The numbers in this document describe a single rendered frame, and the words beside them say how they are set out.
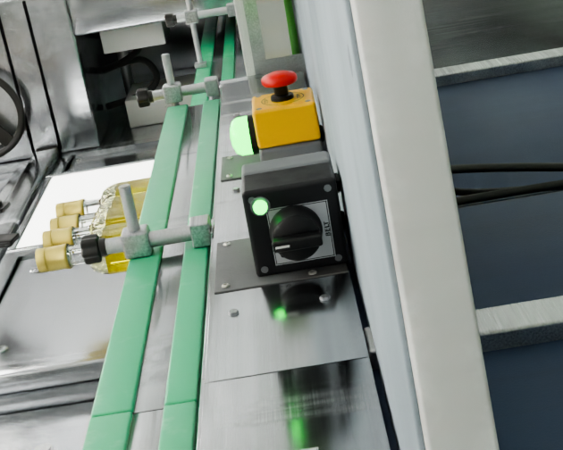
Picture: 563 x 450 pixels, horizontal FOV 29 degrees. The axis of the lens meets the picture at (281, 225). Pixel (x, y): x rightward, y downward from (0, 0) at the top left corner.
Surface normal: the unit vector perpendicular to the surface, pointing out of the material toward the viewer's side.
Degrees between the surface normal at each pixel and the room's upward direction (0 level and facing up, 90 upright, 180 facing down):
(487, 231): 90
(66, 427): 90
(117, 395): 90
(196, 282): 90
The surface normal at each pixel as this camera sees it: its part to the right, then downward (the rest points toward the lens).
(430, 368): -0.04, -0.04
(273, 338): -0.16, -0.92
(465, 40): 0.04, 0.37
